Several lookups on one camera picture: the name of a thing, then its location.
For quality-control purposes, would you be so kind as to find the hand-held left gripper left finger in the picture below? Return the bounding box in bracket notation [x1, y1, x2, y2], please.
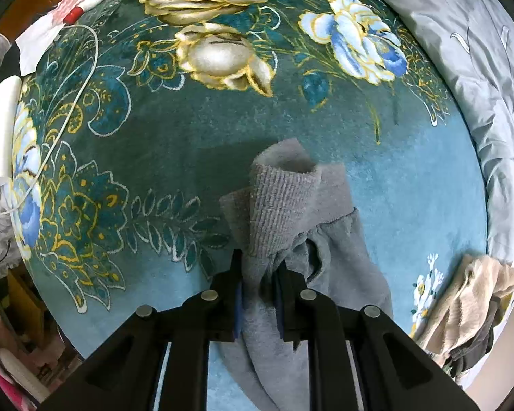
[39, 249, 243, 411]

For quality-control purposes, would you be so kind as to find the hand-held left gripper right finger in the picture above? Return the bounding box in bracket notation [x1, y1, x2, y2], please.
[272, 264, 481, 411]

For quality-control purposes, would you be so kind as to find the grey fleece garment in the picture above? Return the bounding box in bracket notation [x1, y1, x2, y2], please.
[218, 138, 395, 411]

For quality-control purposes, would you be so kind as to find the beige cloth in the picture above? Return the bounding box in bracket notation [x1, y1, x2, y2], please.
[415, 254, 514, 354]

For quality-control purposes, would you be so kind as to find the dark grey cloth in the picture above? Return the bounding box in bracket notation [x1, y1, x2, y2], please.
[444, 295, 503, 379]

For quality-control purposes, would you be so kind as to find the teal floral blanket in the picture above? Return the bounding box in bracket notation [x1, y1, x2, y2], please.
[9, 0, 489, 411]

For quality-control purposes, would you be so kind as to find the white oblong device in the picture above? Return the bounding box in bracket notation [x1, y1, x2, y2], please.
[0, 75, 23, 180]

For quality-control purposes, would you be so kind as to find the grey floral quilt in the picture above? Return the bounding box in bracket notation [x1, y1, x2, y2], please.
[352, 0, 514, 266]

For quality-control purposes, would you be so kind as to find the white cable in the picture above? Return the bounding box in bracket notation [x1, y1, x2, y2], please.
[0, 24, 99, 217]

